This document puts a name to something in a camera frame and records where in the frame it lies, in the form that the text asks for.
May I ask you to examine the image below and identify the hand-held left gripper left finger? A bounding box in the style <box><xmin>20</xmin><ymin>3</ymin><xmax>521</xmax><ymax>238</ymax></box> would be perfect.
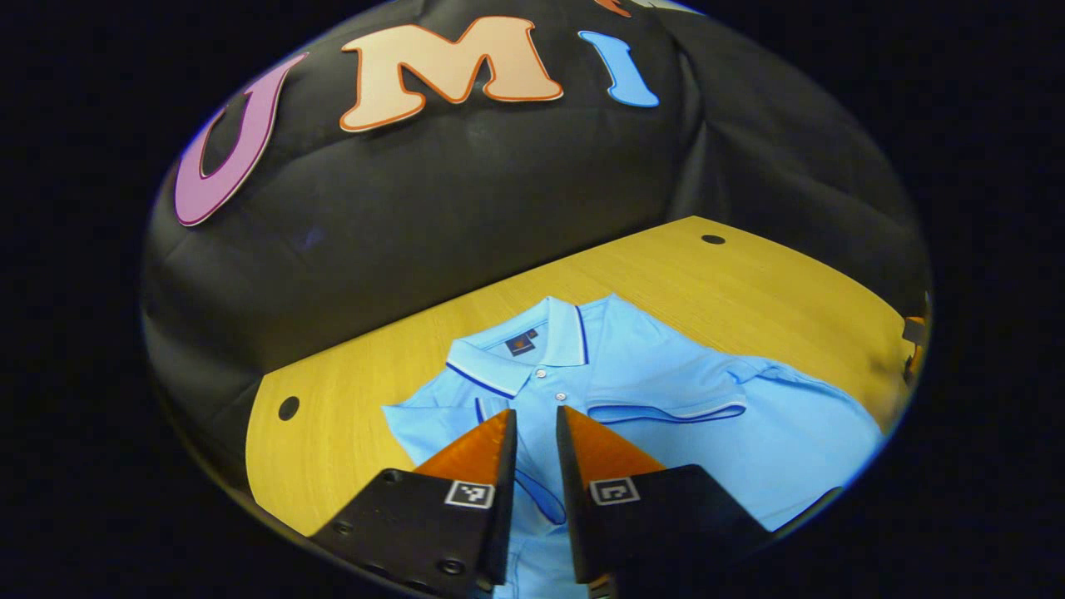
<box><xmin>308</xmin><ymin>408</ymin><xmax>518</xmax><ymax>599</ymax></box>

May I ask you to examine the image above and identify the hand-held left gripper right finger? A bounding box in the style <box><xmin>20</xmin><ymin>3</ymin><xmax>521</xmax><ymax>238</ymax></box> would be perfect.
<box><xmin>556</xmin><ymin>405</ymin><xmax>775</xmax><ymax>585</ymax></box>

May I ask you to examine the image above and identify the black backdrop cloth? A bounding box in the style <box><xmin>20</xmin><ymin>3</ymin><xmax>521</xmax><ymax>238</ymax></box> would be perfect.
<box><xmin>140</xmin><ymin>0</ymin><xmax>933</xmax><ymax>492</ymax></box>

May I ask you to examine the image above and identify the light blue polo T-shirt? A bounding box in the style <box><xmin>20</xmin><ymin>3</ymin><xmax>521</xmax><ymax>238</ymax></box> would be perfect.
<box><xmin>381</xmin><ymin>293</ymin><xmax>884</xmax><ymax>599</ymax></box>

